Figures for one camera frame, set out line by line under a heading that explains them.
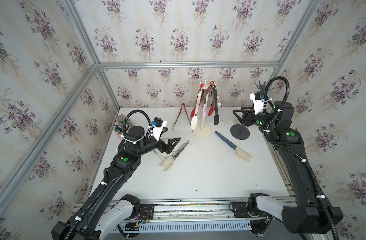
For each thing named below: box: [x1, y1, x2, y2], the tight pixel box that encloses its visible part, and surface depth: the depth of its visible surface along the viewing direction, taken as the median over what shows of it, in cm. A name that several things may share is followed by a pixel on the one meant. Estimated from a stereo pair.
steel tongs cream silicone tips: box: [160, 140, 190, 172], surface depth 90 cm
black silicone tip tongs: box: [211, 85, 220, 126], surface depth 85 cm
